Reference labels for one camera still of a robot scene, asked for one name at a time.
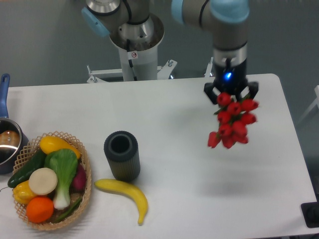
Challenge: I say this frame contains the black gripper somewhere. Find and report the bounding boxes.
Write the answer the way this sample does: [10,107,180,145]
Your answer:
[203,60,259,105]

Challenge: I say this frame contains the red tulip bouquet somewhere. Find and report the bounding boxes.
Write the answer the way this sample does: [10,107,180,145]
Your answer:
[207,93,259,149]

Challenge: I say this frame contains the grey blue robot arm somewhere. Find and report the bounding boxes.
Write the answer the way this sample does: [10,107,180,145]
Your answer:
[81,0,259,104]

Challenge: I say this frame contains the white furniture piece right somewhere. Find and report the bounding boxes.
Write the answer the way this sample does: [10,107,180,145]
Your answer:
[297,85,319,125]

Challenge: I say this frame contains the dark grey ribbed vase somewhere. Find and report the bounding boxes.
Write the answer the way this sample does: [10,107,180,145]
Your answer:
[104,131,141,182]

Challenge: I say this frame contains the black device at edge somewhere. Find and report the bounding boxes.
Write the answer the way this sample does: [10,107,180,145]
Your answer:
[301,202,319,228]

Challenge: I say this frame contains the yellow banana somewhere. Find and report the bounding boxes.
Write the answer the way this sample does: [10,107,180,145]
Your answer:
[94,179,149,226]

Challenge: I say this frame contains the purple sweet potato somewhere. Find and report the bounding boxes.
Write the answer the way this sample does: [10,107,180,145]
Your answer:
[71,164,87,191]

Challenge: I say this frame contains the green bok choy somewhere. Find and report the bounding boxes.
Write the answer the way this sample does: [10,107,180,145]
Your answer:
[44,149,78,210]

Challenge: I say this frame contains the yellow squash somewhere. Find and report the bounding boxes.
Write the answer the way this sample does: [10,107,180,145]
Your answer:
[39,136,81,159]

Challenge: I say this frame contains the green bean pod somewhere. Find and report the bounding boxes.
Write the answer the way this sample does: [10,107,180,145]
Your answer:
[53,198,82,224]

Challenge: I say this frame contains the woven wicker basket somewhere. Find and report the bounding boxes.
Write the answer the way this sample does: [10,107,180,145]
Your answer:
[13,131,92,231]

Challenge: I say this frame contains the dark green cucumber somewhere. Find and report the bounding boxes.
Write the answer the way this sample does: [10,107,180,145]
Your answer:
[7,149,46,188]

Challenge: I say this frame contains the cream round radish slice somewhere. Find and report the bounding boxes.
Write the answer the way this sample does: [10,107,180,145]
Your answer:
[28,168,58,196]

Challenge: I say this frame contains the orange fruit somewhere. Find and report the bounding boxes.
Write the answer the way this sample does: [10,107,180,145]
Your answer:
[26,196,54,223]

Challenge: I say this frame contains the yellow bell pepper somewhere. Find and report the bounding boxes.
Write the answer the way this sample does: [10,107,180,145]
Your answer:
[12,180,37,205]

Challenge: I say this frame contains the white metal mounting frame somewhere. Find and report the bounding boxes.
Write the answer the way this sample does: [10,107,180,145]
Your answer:
[86,57,214,83]

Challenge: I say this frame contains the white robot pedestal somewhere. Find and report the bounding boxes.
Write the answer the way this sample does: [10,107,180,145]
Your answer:
[110,13,164,81]

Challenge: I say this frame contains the blue handled saucepan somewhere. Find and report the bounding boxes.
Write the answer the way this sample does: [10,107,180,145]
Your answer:
[0,73,28,174]

